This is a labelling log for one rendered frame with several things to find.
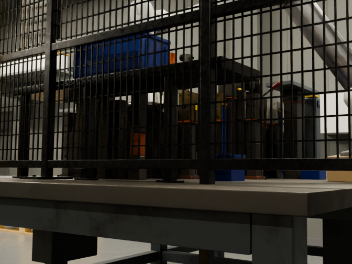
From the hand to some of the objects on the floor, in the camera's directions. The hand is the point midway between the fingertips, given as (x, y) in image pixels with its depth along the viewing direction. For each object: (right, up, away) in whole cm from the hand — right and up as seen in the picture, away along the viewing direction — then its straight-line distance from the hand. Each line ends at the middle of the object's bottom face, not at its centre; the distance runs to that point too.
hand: (155, 97), depth 202 cm
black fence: (-10, -99, -70) cm, 122 cm away
